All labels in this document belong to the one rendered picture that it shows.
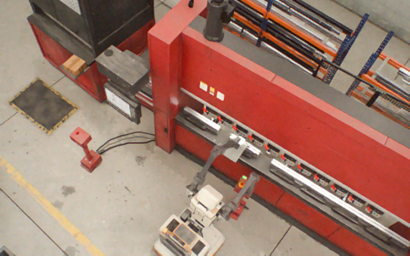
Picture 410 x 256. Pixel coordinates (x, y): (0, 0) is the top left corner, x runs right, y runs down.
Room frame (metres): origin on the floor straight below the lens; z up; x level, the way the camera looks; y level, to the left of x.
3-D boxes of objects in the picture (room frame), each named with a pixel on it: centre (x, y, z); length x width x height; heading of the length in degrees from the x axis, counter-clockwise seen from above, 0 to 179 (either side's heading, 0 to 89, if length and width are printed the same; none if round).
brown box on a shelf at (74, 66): (2.93, 1.73, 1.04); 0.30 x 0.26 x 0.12; 58
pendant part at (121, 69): (2.34, 0.88, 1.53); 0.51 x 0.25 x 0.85; 60
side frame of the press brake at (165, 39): (2.81, 0.34, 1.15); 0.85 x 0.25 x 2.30; 153
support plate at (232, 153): (2.08, -0.39, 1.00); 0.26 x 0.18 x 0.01; 153
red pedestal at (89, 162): (2.08, 1.45, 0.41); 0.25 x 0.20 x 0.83; 153
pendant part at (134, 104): (2.24, 0.88, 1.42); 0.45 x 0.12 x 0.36; 60
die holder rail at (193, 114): (2.46, 0.03, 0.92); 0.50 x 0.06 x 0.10; 63
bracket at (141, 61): (2.55, 0.83, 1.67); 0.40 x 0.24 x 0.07; 63
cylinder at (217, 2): (2.57, -0.04, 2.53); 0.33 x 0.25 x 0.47; 63
